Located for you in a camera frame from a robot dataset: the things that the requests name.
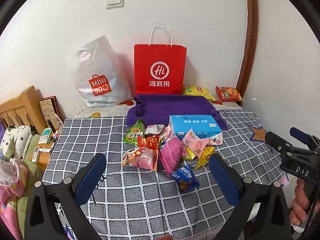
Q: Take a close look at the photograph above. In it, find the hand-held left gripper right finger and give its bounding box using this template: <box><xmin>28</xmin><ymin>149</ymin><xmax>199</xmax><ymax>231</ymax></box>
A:
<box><xmin>209</xmin><ymin>152</ymin><xmax>292</xmax><ymax>240</ymax></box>

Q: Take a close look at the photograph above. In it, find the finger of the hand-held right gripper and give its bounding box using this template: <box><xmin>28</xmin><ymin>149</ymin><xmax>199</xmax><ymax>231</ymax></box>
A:
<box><xmin>264</xmin><ymin>131</ymin><xmax>298</xmax><ymax>157</ymax></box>
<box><xmin>289</xmin><ymin>127</ymin><xmax>320</xmax><ymax>153</ymax></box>

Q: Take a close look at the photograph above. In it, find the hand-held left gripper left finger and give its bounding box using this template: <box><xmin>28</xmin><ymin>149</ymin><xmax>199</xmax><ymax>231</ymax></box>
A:
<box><xmin>24</xmin><ymin>152</ymin><xmax>108</xmax><ymax>240</ymax></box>

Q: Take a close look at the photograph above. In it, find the blue cookie packet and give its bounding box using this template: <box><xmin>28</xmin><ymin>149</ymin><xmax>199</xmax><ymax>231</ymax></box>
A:
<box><xmin>171</xmin><ymin>166</ymin><xmax>200</xmax><ymax>193</ymax></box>

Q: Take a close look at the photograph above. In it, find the pink peach snack packet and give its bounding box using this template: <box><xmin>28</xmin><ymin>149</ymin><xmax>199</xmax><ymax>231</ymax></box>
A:
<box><xmin>182</xmin><ymin>129</ymin><xmax>209</xmax><ymax>155</ymax></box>

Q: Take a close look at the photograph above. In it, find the red snack packet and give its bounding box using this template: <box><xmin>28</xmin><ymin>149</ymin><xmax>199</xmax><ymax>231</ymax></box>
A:
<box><xmin>137</xmin><ymin>134</ymin><xmax>161</xmax><ymax>150</ymax></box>

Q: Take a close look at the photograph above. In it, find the person's right hand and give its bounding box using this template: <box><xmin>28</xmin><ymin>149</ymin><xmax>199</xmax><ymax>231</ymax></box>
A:
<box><xmin>290</xmin><ymin>179</ymin><xmax>316</xmax><ymax>228</ymax></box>

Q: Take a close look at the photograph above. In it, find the yellow triangular snack packet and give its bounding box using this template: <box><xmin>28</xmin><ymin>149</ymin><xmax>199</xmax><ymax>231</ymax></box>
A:
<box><xmin>195</xmin><ymin>146</ymin><xmax>215</xmax><ymax>170</ymax></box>

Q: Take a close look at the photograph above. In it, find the grey checked blanket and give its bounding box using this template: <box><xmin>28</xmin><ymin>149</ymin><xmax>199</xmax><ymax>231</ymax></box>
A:
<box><xmin>41</xmin><ymin>110</ymin><xmax>293</xmax><ymax>240</ymax></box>

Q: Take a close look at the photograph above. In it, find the yellow flat snack packet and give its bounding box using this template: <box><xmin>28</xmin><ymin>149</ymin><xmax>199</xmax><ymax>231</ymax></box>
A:
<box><xmin>182</xmin><ymin>146</ymin><xmax>197</xmax><ymax>160</ymax></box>

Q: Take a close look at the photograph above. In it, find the wooden bedside table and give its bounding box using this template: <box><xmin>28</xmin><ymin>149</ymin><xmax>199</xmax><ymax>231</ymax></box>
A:
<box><xmin>29</xmin><ymin>130</ymin><xmax>56</xmax><ymax>165</ymax></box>

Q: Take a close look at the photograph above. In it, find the pink mushroom print packet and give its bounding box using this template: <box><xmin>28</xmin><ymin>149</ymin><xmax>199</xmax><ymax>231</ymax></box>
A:
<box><xmin>122</xmin><ymin>147</ymin><xmax>158</xmax><ymax>172</ymax></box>

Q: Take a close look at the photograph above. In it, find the magenta snack packet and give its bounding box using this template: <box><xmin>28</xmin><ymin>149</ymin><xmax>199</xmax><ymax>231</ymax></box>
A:
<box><xmin>159</xmin><ymin>134</ymin><xmax>188</xmax><ymax>173</ymax></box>

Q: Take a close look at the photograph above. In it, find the teal white small box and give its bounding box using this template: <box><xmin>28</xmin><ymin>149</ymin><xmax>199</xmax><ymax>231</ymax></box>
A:
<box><xmin>40</xmin><ymin>128</ymin><xmax>54</xmax><ymax>145</ymax></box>

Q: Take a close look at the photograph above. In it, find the light green quilt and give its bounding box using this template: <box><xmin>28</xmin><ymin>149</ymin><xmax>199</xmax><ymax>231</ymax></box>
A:
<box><xmin>15</xmin><ymin>134</ymin><xmax>42</xmax><ymax>233</ymax></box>

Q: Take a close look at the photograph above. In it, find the green triangular snack packet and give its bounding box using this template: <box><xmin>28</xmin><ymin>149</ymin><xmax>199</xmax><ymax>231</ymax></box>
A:
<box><xmin>123</xmin><ymin>119</ymin><xmax>146</xmax><ymax>147</ymax></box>

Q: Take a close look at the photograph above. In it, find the blue tissue pack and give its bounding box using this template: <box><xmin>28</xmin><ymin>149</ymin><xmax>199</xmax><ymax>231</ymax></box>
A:
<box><xmin>169</xmin><ymin>114</ymin><xmax>223</xmax><ymax>146</ymax></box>

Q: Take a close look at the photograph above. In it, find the orange red snack bag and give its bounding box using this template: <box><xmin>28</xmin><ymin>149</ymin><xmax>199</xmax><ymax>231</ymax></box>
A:
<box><xmin>215</xmin><ymin>86</ymin><xmax>243</xmax><ymax>103</ymax></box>

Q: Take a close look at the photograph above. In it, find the red silver small packet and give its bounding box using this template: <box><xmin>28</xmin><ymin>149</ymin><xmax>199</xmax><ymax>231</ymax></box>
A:
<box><xmin>144</xmin><ymin>124</ymin><xmax>165</xmax><ymax>135</ymax></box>

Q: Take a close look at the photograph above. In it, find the pink plastic bag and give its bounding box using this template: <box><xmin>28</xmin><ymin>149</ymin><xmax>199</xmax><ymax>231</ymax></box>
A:
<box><xmin>0</xmin><ymin>159</ymin><xmax>29</xmax><ymax>240</ymax></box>

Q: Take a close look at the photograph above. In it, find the patterned gift box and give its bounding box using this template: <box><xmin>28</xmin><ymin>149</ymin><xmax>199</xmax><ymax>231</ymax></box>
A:
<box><xmin>39</xmin><ymin>95</ymin><xmax>60</xmax><ymax>128</ymax></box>

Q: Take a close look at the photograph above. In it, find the white floral pillow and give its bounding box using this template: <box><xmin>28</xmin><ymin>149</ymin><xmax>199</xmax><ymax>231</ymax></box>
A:
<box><xmin>0</xmin><ymin>125</ymin><xmax>34</xmax><ymax>160</ymax></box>

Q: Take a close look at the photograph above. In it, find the yellow snack bag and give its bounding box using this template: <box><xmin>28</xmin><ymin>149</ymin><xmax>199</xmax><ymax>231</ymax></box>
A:
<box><xmin>182</xmin><ymin>86</ymin><xmax>216</xmax><ymax>102</ymax></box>

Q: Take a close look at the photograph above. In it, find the purple towel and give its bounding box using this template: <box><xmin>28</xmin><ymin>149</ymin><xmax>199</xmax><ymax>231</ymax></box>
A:
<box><xmin>126</xmin><ymin>94</ymin><xmax>229</xmax><ymax>130</ymax></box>

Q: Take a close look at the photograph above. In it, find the wooden headboard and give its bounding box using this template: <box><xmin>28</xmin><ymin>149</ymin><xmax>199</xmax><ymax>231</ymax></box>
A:
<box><xmin>0</xmin><ymin>85</ymin><xmax>48</xmax><ymax>135</ymax></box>

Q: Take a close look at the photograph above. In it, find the white plastic shopping bag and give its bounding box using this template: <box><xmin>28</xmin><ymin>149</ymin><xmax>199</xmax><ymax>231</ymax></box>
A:
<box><xmin>65</xmin><ymin>35</ymin><xmax>133</xmax><ymax>108</ymax></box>

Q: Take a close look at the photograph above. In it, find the red paper bag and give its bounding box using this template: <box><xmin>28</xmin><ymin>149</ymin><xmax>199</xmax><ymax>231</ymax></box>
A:
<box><xmin>134</xmin><ymin>23</ymin><xmax>187</xmax><ymax>96</ymax></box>

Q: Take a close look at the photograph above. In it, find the brown wooden door frame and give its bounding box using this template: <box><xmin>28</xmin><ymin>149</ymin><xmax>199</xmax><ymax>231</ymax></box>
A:
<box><xmin>236</xmin><ymin>0</ymin><xmax>259</xmax><ymax>98</ymax></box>

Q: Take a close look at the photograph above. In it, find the white wall light switch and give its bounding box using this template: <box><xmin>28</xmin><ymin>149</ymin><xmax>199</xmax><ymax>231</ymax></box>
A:
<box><xmin>106</xmin><ymin>0</ymin><xmax>125</xmax><ymax>9</ymax></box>

